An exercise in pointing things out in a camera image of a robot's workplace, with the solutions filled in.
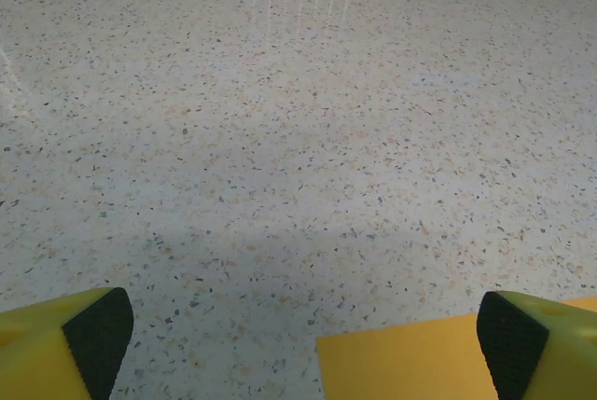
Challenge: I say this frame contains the orange paper sheet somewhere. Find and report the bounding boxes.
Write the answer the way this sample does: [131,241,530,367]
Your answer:
[315,297,597,400]

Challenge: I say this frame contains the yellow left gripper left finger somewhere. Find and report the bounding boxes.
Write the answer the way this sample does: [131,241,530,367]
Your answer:
[0,286,135,400]

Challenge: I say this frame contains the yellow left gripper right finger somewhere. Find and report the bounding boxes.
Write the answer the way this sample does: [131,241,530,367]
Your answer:
[476,291,597,400]

